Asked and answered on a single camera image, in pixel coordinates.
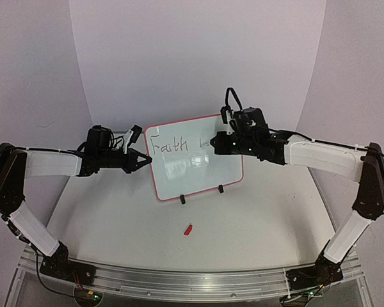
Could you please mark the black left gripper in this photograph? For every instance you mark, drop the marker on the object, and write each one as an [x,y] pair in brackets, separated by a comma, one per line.
[131,164]

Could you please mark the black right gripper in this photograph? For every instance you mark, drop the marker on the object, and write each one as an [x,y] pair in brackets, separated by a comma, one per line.
[218,144]

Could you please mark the pink framed whiteboard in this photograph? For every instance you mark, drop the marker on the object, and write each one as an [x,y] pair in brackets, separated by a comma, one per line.
[181,166]

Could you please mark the red marker cap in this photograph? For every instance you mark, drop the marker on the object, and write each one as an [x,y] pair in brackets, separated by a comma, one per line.
[188,230]

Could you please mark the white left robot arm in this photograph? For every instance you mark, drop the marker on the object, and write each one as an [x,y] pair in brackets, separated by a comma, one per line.
[20,164]

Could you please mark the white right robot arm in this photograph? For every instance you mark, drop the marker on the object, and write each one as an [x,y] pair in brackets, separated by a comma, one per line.
[350,178]

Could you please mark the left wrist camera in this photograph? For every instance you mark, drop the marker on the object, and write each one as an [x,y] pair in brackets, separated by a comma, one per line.
[130,137]

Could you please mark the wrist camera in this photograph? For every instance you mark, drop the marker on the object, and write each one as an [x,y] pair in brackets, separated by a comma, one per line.
[227,112]
[130,137]

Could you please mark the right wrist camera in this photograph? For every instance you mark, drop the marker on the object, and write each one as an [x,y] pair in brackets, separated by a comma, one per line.
[227,112]

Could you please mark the wire whiteboard stand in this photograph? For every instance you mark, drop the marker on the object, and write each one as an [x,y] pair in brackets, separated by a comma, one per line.
[219,188]

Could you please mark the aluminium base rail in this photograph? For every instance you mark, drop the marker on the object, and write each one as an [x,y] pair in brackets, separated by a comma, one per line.
[112,285]

